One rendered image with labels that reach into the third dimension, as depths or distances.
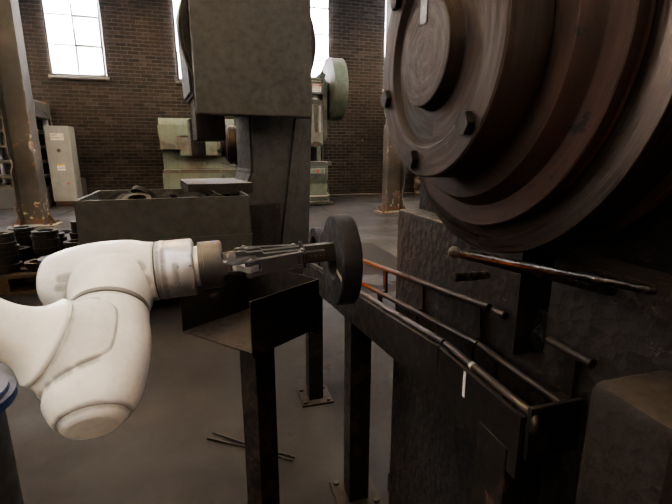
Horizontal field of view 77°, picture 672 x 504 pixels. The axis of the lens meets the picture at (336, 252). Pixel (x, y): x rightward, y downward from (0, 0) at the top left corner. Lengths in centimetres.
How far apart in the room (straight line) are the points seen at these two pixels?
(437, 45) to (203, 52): 265
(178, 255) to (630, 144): 55
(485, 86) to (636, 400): 30
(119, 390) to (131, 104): 1021
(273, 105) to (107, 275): 259
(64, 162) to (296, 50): 743
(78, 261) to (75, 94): 1025
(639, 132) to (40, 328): 60
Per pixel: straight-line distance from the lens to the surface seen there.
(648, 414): 45
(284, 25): 325
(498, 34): 44
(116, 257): 66
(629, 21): 43
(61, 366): 55
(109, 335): 56
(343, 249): 65
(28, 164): 740
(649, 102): 43
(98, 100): 1078
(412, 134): 58
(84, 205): 290
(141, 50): 1078
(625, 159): 43
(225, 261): 66
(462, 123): 45
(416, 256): 97
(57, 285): 68
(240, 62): 312
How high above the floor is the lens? 100
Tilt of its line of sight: 13 degrees down
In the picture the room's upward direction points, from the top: straight up
